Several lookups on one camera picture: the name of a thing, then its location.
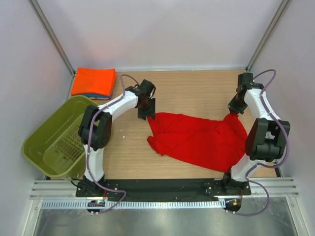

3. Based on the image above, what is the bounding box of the red t shirt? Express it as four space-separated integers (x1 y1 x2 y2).
147 113 248 173

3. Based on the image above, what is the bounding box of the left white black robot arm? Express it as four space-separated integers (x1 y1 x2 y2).
76 80 156 197

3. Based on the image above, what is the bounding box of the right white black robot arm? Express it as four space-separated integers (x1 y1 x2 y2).
221 72 290 195

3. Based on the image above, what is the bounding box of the orange folded t shirt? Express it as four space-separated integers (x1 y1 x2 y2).
70 67 117 96

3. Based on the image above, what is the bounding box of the blue folded t shirt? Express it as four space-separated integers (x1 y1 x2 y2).
83 93 113 100

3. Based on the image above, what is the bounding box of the olive green plastic basket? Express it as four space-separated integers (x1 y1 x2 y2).
23 95 98 179

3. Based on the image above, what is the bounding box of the aluminium frame rail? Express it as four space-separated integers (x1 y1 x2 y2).
30 177 299 200

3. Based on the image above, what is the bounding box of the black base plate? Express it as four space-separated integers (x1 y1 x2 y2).
75 177 252 200

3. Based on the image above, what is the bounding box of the slotted cable duct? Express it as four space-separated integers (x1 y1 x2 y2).
41 199 225 209

